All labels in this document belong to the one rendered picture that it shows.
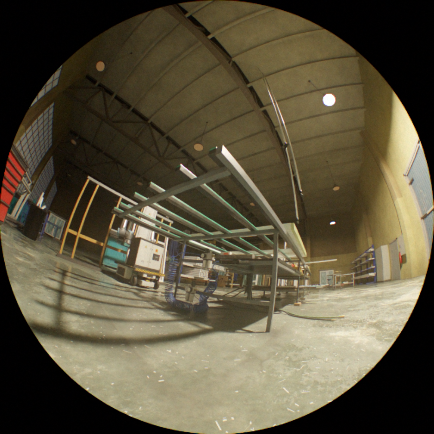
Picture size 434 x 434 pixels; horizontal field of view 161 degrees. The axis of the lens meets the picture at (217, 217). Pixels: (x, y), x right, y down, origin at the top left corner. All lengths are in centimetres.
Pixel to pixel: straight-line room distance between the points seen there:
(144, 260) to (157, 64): 847
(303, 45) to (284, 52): 100
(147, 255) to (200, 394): 252
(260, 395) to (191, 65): 880
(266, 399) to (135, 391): 36
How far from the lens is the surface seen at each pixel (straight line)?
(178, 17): 631
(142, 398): 51
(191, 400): 53
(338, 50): 911
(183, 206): 109
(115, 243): 543
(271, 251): 255
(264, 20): 814
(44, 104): 967
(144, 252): 277
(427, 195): 709
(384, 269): 1070
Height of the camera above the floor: 37
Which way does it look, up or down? 23 degrees up
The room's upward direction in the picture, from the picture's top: 8 degrees clockwise
